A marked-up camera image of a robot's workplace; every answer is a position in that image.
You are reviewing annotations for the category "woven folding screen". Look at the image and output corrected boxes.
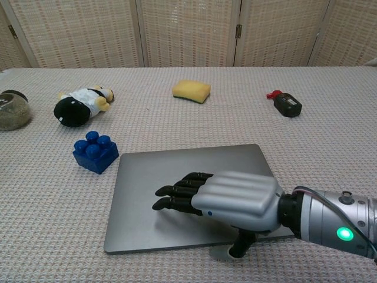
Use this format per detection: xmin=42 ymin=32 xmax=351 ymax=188
xmin=0 ymin=0 xmax=377 ymax=71

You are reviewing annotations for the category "beige woven tablecloth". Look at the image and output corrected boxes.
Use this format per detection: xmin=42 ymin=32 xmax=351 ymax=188
xmin=0 ymin=63 xmax=377 ymax=283

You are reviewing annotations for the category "black white plush toy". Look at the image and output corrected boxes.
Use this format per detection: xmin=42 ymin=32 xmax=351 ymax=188
xmin=53 ymin=84 xmax=115 ymax=129

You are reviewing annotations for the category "round glass jar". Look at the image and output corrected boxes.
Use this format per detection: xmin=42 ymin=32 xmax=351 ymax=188
xmin=0 ymin=90 xmax=31 ymax=131

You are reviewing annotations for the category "silver laptop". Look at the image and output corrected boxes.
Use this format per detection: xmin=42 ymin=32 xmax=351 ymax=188
xmin=103 ymin=143 xmax=296 ymax=255

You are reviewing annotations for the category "blue toy building block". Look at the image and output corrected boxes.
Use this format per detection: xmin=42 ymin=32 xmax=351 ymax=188
xmin=72 ymin=131 xmax=120 ymax=175

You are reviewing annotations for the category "yellow sponge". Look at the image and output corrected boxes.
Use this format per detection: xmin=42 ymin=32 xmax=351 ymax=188
xmin=172 ymin=79 xmax=212 ymax=105

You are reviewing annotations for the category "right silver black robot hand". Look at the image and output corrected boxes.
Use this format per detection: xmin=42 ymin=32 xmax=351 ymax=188
xmin=151 ymin=170 xmax=286 ymax=262

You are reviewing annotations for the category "black bottle with red cap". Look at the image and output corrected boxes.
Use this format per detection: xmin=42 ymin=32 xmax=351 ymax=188
xmin=266 ymin=90 xmax=303 ymax=119

